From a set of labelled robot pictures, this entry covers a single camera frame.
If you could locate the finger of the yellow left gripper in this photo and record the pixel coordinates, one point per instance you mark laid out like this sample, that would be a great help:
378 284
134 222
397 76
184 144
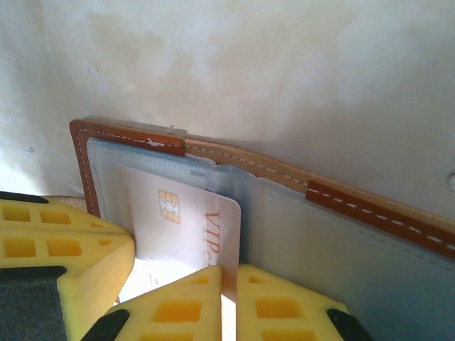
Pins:
92 277
35 216

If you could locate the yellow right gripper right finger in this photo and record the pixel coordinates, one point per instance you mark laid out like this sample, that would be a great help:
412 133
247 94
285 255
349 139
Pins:
245 312

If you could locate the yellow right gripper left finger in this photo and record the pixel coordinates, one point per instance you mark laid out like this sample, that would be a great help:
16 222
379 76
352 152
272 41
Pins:
209 312

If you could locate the white card red print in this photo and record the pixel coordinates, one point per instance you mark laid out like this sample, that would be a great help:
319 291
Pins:
185 234

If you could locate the brown leather card holder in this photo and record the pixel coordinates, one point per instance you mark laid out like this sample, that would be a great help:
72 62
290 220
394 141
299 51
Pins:
337 277

